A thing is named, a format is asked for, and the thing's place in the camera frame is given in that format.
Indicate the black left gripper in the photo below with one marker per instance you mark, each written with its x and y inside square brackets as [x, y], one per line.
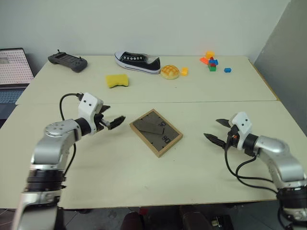
[100, 122]

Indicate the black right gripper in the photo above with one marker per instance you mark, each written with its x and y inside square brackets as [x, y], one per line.
[232, 137]

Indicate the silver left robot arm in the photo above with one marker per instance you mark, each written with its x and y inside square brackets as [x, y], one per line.
[51, 146]

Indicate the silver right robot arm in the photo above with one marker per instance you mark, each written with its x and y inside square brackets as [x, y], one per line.
[280, 158]

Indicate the yellow sponge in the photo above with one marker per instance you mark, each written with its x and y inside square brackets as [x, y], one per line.
[117, 81]

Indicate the black and white sneaker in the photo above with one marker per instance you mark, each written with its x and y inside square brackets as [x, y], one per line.
[136, 62]

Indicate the small blue toy block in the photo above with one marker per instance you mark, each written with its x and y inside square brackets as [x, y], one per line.
[227, 70]

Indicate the green toy block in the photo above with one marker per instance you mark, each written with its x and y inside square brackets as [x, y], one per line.
[212, 68]

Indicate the dark grey handheld controller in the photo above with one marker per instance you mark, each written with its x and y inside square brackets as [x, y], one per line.
[68, 61]

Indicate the small yellow toy block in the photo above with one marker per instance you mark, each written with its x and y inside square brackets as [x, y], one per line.
[184, 72]

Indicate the blue toy block with studs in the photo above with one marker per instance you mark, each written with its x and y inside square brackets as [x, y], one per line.
[214, 62]

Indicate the pineapple bun bread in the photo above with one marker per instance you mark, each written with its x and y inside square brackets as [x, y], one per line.
[170, 72]

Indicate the large yellow toy block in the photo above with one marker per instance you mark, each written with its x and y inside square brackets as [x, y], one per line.
[209, 54]

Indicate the dark brown rounded shape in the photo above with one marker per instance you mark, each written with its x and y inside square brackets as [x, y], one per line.
[194, 219]

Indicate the black box with white label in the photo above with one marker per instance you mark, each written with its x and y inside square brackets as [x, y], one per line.
[221, 223]

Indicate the laptop computer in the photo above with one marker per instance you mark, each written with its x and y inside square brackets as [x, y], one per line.
[13, 72]

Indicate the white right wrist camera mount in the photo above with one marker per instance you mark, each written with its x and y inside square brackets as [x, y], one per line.
[242, 124]

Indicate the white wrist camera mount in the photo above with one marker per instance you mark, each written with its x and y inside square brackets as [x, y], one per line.
[88, 105]
[242, 124]

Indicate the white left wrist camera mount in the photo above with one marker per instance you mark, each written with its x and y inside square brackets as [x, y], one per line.
[88, 105]

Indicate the wooden picture frame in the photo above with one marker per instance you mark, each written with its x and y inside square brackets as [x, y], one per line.
[156, 134]

